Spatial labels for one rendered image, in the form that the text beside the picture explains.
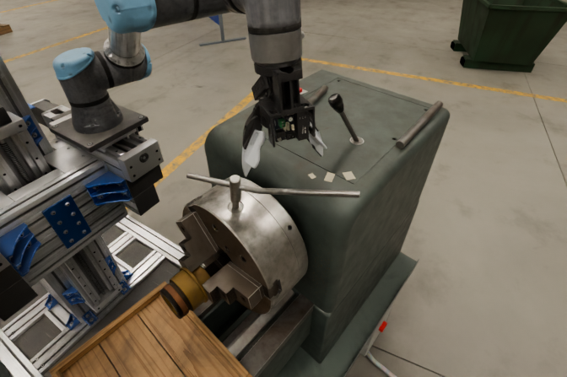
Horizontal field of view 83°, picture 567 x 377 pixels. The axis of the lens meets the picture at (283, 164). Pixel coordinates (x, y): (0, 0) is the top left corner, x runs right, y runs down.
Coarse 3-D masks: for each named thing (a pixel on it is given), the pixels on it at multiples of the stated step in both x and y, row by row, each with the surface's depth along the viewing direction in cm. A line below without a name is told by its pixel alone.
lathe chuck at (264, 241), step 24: (216, 192) 72; (216, 216) 65; (240, 216) 65; (264, 216) 67; (216, 240) 72; (240, 240) 62; (264, 240) 64; (288, 240) 68; (240, 264) 68; (264, 264) 63; (288, 264) 67; (288, 288) 71; (264, 312) 73
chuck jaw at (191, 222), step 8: (192, 208) 72; (184, 216) 73; (192, 216) 71; (184, 224) 69; (192, 224) 70; (200, 224) 71; (184, 232) 71; (192, 232) 70; (200, 232) 71; (208, 232) 72; (184, 240) 71; (192, 240) 70; (200, 240) 71; (208, 240) 72; (184, 248) 71; (192, 248) 69; (200, 248) 70; (208, 248) 71; (216, 248) 72; (184, 256) 71; (192, 256) 69; (200, 256) 70; (208, 256) 71; (184, 264) 68; (192, 264) 69; (200, 264) 70
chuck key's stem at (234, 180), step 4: (232, 176) 61; (236, 176) 61; (232, 180) 61; (236, 180) 61; (232, 184) 61; (236, 184) 61; (232, 188) 62; (236, 188) 62; (232, 192) 62; (236, 192) 62; (240, 192) 64; (232, 196) 63; (236, 196) 63; (240, 196) 65; (232, 200) 64; (236, 200) 64; (232, 204) 66; (236, 204) 65; (232, 208) 67; (236, 208) 66
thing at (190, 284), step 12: (180, 276) 67; (192, 276) 67; (204, 276) 69; (168, 288) 65; (180, 288) 65; (192, 288) 66; (168, 300) 69; (180, 300) 64; (192, 300) 65; (204, 300) 69; (180, 312) 64
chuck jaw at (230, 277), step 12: (228, 264) 71; (216, 276) 69; (228, 276) 68; (240, 276) 68; (204, 288) 67; (216, 288) 67; (228, 288) 66; (240, 288) 65; (252, 288) 65; (264, 288) 66; (276, 288) 67; (216, 300) 68; (228, 300) 66; (240, 300) 67; (252, 300) 65
